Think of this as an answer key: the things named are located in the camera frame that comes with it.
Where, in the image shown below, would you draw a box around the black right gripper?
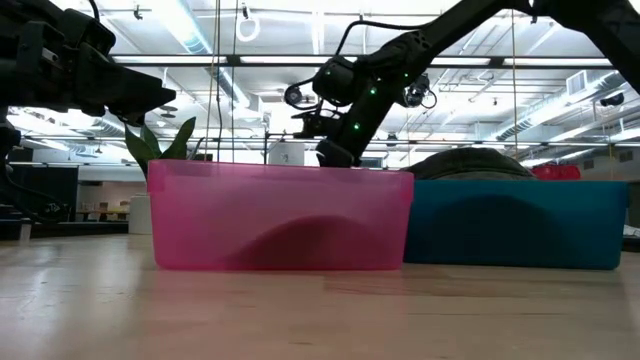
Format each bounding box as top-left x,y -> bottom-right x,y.
315,84 -> 396,169

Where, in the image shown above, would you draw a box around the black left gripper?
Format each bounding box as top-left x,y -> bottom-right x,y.
0,0 -> 177,125

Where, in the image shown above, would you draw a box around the beige knitted cap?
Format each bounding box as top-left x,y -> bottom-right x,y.
224,214 -> 401,271

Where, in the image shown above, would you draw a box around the green plant in white pot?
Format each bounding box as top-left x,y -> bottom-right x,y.
123,115 -> 198,235

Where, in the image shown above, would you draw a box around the white cylinder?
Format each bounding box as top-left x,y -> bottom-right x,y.
267,142 -> 305,166

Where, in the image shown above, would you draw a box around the translucent pink plastic bin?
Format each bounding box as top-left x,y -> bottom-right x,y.
147,158 -> 415,272

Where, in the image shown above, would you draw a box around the red container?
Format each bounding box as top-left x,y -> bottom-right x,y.
530,163 -> 583,181

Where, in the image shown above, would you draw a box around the white air vent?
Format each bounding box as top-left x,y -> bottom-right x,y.
566,69 -> 589,96

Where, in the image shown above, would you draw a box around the blue plastic bin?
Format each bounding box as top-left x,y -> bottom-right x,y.
403,178 -> 630,271

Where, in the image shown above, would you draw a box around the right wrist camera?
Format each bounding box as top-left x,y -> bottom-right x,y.
292,109 -> 346,140

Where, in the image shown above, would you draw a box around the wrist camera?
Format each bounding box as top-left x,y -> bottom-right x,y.
58,7 -> 117,57
292,109 -> 346,140

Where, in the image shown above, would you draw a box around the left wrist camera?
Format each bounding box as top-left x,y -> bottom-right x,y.
58,7 -> 117,57

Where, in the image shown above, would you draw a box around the white hanging ring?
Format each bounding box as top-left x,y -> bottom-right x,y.
235,14 -> 261,43

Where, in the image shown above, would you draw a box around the thin hanging cord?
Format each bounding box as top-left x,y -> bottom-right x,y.
510,9 -> 517,161

